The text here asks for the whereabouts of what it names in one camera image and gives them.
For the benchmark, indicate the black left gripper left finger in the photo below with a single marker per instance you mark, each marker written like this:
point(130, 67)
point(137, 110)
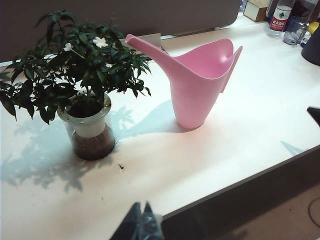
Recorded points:
point(130, 225)

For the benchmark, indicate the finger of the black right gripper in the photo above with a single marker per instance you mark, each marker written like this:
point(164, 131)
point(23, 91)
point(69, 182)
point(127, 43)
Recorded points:
point(315, 115)

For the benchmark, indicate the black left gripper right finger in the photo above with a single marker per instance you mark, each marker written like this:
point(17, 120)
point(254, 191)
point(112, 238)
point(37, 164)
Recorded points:
point(151, 227)

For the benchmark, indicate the pink plastic watering can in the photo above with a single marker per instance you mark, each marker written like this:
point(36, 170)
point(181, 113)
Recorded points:
point(192, 100)

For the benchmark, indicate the small dark plant debris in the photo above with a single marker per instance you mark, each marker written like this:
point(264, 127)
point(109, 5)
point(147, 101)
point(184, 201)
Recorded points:
point(121, 168)

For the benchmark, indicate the clear glass plant pot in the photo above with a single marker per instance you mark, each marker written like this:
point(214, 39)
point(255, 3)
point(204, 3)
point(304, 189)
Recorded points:
point(93, 148)

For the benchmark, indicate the red-label plastic water bottle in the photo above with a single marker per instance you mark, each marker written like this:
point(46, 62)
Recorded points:
point(279, 21)

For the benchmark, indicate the white inner plant pot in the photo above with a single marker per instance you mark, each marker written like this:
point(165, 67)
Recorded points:
point(86, 128)

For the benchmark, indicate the green leafy flowering plant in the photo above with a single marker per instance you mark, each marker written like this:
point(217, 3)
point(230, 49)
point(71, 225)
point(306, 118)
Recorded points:
point(97, 65)

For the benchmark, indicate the dark grey rounded object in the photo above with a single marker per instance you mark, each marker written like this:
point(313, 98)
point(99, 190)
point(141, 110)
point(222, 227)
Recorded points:
point(312, 50)

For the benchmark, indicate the clear glass jar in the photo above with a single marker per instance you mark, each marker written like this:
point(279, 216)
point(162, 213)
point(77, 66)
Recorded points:
point(293, 33)

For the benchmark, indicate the yellow round object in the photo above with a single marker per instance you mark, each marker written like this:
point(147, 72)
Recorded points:
point(314, 28)

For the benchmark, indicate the white cardboard box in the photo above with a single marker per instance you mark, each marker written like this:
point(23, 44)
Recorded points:
point(253, 11)

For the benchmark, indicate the grey desk partition screen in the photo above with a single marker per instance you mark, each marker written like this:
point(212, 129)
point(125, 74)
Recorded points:
point(125, 15)

